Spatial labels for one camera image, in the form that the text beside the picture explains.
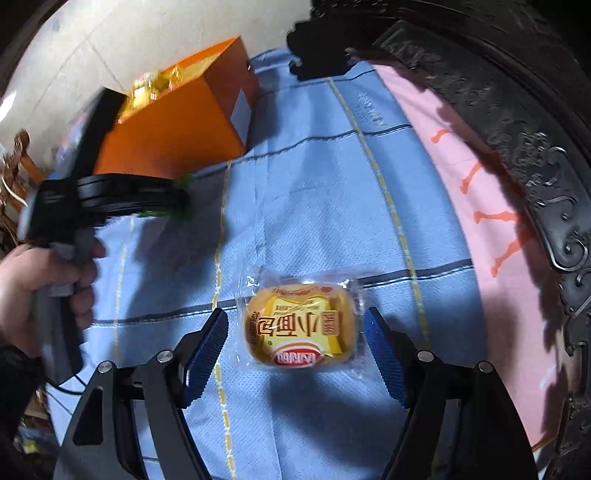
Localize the small bread packet yellow label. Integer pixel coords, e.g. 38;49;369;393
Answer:
235;272;370;376

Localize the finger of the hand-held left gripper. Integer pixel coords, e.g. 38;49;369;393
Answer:
78;173;191;219

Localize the person's left forearm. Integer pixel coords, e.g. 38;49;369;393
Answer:
0;344;51;480

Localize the person's left hand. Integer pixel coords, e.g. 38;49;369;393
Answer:
0;241;108;357

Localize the black cable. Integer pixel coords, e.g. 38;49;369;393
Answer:
44;374;93;398

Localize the orange cardboard box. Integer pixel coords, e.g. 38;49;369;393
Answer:
92;36;260;182

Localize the brown wooden chair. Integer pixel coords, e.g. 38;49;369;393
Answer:
0;129;47;241

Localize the blue striped blanket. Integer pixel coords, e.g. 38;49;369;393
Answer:
44;48;481;480

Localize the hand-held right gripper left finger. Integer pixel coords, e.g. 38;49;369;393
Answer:
53;308;229;480

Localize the pink bed sheet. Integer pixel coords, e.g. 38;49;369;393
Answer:
369;62;583;455

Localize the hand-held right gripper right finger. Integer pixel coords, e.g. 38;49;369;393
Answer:
364;307;539;480

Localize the dark carved wooden headboard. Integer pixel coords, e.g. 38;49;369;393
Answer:
286;0;591;480

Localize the golden snack packet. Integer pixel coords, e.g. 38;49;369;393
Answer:
121;65;185;121

